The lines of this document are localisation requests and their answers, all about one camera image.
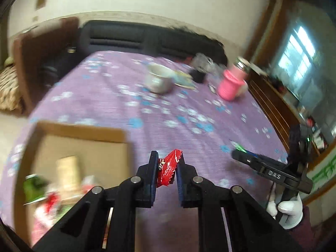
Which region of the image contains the black sofa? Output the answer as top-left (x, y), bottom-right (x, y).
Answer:
top-left (76, 20), bottom-right (228, 66)

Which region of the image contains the brown wooden chair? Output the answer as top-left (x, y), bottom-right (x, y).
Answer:
top-left (13, 16), bottom-right (80, 116)

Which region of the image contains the glass jar with lid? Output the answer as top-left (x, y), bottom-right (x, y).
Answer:
top-left (234, 56), bottom-right (251, 75)

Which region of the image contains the person's right forearm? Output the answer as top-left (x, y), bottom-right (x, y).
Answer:
top-left (285, 206), bottom-right (319, 252)

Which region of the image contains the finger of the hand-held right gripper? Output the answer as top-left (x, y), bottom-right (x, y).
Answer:
top-left (231, 148), bottom-right (263, 172)

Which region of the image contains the striped cushion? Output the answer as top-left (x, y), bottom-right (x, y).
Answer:
top-left (0, 66), bottom-right (23, 112)

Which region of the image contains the person's right hand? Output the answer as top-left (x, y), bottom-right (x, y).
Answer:
top-left (266, 184), bottom-right (304, 230)

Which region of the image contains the wooden cabinet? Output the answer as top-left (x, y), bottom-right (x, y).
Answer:
top-left (247, 0), bottom-right (336, 163)

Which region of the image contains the clear glass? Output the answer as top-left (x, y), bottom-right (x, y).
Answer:
top-left (192, 52), bottom-right (214, 71)

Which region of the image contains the purple floral tablecloth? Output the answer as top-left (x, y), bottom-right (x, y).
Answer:
top-left (0, 50), bottom-right (292, 252)

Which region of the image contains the thin printed booklet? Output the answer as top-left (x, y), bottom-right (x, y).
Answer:
top-left (173, 70), bottom-right (197, 90)

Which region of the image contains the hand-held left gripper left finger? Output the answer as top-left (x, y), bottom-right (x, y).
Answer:
top-left (33, 150), bottom-right (160, 252)

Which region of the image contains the white sheet with green print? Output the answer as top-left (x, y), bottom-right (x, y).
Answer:
top-left (307, 155), bottom-right (336, 197)

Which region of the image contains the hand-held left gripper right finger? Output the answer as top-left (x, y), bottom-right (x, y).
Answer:
top-left (176, 157), bottom-right (310, 252)

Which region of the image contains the bright red candy packet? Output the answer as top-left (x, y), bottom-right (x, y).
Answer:
top-left (156, 149), bottom-right (183, 188)

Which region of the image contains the cardboard box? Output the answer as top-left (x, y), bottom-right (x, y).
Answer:
top-left (14, 121), bottom-right (132, 247)

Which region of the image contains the white ceramic cup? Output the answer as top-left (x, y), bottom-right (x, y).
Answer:
top-left (145, 63), bottom-right (175, 94)

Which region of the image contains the small black container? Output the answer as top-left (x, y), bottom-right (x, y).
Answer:
top-left (190, 68), bottom-right (206, 83)

